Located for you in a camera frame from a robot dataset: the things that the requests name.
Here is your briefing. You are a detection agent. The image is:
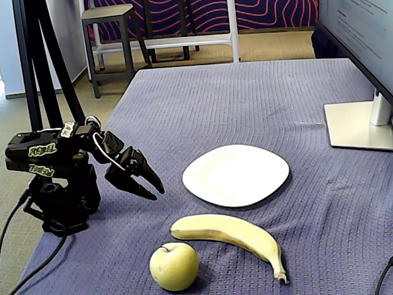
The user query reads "black camera stand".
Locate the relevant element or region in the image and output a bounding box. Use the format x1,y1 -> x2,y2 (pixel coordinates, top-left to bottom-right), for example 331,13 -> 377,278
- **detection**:
12,0 -> 87,133

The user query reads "purple backdrop with red lines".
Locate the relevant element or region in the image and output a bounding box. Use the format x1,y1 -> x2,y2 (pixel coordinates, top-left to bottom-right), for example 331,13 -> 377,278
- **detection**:
84,0 -> 320,42

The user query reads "white plate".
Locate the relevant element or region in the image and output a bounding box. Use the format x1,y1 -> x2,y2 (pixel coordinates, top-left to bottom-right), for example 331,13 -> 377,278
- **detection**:
182,144 -> 291,208

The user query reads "blue textured table cloth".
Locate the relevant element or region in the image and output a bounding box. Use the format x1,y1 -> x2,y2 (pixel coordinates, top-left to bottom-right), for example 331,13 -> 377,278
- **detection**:
18,58 -> 393,295

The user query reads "computer monitor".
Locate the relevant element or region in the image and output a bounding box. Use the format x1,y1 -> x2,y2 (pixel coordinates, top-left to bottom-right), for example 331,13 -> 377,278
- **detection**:
317,0 -> 393,105

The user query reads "yellow banana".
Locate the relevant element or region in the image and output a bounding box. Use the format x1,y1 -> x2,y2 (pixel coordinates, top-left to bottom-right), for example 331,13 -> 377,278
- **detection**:
169,214 -> 290,285

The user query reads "black cable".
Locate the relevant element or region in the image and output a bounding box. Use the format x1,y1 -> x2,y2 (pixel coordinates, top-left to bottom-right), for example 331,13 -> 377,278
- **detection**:
9,226 -> 68,295
376,254 -> 393,295
0,187 -> 31,256

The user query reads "silver monitor stand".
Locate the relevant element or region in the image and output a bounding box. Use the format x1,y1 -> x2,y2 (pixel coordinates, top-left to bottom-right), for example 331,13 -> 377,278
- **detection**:
324,88 -> 393,151

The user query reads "black stool frame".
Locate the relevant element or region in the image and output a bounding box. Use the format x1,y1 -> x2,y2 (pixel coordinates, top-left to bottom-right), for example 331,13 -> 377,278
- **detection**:
142,0 -> 200,64

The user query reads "green apple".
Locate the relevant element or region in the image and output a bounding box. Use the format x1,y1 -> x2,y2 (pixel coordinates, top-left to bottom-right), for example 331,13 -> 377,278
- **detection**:
149,242 -> 200,292

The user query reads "white metal table frame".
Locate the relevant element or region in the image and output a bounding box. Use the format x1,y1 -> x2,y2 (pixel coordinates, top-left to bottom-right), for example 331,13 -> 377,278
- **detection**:
91,0 -> 241,70

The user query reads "grey stool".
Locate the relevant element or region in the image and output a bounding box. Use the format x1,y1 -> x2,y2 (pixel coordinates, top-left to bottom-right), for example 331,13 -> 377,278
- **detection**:
81,3 -> 153,99

